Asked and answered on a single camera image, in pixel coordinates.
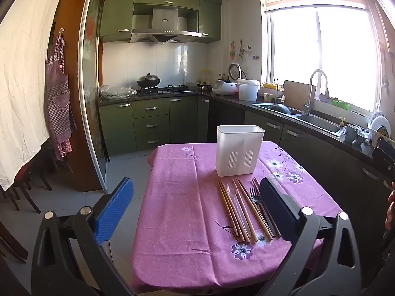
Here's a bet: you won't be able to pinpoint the round beige cooker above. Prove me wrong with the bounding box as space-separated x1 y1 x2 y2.
228 63 243 82

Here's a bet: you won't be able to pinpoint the white hanging cloth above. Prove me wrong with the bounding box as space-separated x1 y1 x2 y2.
0 0 67 192

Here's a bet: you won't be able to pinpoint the green base cabinet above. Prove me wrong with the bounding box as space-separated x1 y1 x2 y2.
99 95 210 156

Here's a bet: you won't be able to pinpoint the purple checked apron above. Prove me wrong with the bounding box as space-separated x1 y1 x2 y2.
46 32 78 161

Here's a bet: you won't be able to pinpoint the person's right hand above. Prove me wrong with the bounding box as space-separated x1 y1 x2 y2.
385 181 395 232

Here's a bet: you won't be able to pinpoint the blue white mug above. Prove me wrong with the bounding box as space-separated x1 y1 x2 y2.
344 123 358 144

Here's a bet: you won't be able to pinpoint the dark wooden chair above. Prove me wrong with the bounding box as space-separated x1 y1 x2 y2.
0 160 53 213

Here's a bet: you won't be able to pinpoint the bamboo chopstick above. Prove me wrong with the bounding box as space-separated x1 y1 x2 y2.
237 178 274 241
220 180 247 242
217 180 240 238
232 178 257 243

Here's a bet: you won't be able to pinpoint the green drawer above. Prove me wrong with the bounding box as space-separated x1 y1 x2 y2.
135 131 171 151
133 115 170 134
132 98 170 119

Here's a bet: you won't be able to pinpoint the white lidded bucket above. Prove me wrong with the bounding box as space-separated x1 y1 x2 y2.
237 78 260 102

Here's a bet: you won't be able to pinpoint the black wok with lid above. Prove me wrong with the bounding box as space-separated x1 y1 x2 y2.
137 73 162 88

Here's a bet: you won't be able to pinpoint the steel double sink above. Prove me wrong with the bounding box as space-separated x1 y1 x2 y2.
251 100 344 136

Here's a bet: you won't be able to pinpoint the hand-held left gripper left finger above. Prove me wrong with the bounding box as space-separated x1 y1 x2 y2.
31 177 136 296

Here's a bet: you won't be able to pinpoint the window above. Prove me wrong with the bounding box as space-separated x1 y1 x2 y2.
262 4 383 113

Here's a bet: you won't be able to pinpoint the clear plastic bag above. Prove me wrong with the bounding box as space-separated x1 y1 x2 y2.
98 85 137 100

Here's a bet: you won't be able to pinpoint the clear plastic spoon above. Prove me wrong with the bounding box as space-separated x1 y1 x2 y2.
227 182 252 242

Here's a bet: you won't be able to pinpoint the dark stone countertop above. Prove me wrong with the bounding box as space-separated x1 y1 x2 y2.
99 89 395 167

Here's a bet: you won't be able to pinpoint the dark base cabinets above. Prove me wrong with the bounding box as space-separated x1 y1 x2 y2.
210 99 395 232

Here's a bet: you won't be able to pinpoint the green basin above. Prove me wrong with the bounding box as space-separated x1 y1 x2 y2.
330 98 352 111

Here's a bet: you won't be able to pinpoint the metal fork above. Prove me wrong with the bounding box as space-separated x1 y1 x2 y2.
249 187 275 238

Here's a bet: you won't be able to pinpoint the purple floral tablecloth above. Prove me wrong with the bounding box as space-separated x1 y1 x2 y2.
131 141 344 295

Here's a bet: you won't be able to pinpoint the black gas stove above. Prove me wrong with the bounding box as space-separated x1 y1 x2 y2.
136 85 193 95

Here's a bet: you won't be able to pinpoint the dark brown chopstick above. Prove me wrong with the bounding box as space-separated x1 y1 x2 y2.
254 177 282 238
251 178 280 239

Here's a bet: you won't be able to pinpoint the green wide wall cabinet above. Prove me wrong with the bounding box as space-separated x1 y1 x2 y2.
134 0 200 10

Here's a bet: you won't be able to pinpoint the person's dark clothing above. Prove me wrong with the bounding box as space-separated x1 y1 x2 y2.
361 231 395 296

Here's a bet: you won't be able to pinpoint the white plate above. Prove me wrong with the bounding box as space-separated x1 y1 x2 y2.
370 115 389 139

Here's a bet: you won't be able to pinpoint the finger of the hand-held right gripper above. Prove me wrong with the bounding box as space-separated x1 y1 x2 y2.
372 138 395 181

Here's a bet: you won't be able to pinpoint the steel range hood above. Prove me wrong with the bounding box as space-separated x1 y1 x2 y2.
130 8 202 44

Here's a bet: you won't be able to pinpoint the glass sliding door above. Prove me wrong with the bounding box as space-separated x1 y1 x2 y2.
77 0 110 192

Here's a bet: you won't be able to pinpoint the steel faucet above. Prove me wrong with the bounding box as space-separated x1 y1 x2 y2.
304 69 330 115

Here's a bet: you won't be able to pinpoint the white plastic utensil holder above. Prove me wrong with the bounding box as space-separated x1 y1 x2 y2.
216 125 266 178

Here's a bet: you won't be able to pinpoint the wooden cutting board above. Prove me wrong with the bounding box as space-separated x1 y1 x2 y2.
282 80 317 111

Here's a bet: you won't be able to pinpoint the white rice cooker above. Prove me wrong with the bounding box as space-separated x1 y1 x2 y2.
212 79 238 96

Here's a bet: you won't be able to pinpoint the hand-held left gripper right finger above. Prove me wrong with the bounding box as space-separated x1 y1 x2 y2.
256 177 361 296

